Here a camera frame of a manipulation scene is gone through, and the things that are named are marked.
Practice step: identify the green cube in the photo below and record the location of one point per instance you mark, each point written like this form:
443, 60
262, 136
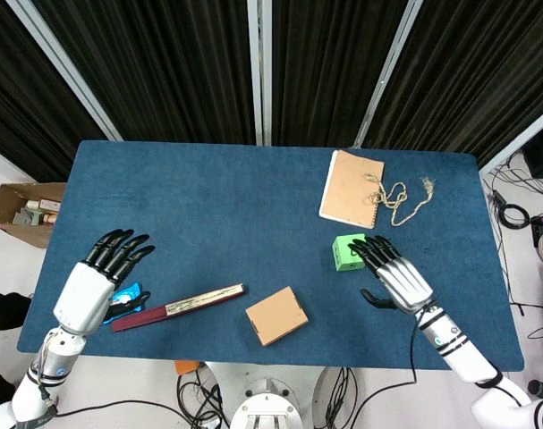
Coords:
345, 257

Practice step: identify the small brown cardboard box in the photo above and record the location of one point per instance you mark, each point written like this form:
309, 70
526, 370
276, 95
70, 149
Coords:
276, 316

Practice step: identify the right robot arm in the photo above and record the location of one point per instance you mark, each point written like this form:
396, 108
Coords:
472, 362

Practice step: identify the open cardboard box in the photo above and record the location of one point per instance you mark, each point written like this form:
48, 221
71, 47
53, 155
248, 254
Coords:
22, 212

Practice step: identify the orange block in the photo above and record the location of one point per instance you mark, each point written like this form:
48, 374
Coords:
187, 367

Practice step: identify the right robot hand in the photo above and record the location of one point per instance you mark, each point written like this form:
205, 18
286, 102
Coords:
396, 277

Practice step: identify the blue plastic clip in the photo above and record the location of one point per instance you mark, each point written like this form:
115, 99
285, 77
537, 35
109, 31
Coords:
127, 297

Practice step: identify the closed maroon folding fan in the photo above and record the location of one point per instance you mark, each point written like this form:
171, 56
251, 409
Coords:
181, 307

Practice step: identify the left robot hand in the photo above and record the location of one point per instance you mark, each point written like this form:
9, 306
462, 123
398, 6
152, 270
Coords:
84, 295

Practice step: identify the brown kraft notebook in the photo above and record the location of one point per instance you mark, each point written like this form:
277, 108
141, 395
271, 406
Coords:
349, 187

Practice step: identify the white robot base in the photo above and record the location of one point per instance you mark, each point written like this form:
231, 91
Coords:
271, 397

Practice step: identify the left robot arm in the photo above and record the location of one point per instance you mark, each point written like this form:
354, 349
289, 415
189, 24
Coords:
43, 371

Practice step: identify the blue table mat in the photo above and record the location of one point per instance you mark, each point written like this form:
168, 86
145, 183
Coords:
253, 210

